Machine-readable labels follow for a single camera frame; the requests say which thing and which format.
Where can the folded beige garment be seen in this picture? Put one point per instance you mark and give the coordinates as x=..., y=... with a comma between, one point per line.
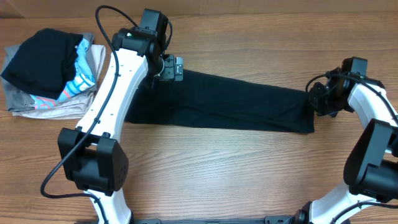
x=77, y=106

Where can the folded black garment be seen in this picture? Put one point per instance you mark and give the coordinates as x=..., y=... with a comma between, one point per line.
x=44, y=63

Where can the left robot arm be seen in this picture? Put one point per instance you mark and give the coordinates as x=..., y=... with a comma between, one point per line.
x=92, y=157

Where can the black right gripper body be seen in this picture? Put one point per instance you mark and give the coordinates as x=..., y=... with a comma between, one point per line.
x=326, y=101

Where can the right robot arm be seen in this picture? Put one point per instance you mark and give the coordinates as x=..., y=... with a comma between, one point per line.
x=369, y=180

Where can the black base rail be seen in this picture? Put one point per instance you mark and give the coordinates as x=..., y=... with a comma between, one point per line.
x=282, y=219

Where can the black t-shirt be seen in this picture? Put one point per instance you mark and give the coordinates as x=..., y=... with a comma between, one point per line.
x=202, y=100

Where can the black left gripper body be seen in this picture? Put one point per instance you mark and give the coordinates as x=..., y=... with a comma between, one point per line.
x=168, y=73

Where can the folded blue striped garment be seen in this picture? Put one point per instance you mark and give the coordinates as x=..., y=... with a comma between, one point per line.
x=83, y=80

